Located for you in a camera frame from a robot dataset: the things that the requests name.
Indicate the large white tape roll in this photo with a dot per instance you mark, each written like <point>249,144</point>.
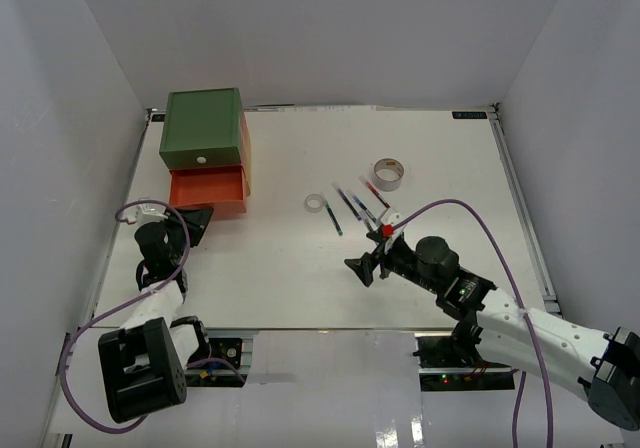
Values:
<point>388,174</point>

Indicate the blue corner label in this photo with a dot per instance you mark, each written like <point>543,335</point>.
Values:
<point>469,115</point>

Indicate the red pen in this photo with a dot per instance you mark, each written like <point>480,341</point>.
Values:
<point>372,188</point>

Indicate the orange cardboard box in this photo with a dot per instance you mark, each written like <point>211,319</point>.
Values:
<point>225,189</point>

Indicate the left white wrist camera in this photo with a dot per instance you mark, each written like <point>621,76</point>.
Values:
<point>144,212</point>

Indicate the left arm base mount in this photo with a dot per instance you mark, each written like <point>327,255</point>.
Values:
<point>225,364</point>

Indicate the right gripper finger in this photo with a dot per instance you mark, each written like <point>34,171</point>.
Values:
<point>364,267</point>
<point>379,236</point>

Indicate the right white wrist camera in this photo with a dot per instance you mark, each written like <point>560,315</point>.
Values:
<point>388,222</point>

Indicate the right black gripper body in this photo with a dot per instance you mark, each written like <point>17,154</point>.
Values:
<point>401,260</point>

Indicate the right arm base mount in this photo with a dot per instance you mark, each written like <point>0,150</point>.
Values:
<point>442,368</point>

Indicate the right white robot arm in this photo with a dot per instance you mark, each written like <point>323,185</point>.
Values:
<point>600,368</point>

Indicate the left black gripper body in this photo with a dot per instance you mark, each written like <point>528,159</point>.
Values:
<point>177,238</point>

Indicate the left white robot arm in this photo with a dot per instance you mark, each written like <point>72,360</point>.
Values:
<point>143,362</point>

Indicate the purple pen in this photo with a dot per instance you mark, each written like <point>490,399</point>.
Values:
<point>346,200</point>

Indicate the green drawer box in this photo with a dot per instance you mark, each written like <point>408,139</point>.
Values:
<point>203,129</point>

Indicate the blue pen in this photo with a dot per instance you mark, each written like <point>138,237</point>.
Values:
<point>368,213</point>

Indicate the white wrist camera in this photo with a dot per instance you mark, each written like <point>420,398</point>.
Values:
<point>388,222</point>
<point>144,212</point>

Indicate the green pen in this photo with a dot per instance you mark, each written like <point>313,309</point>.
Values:
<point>332,217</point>

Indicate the small clear tape roll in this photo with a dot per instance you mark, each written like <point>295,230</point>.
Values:
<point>314,203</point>

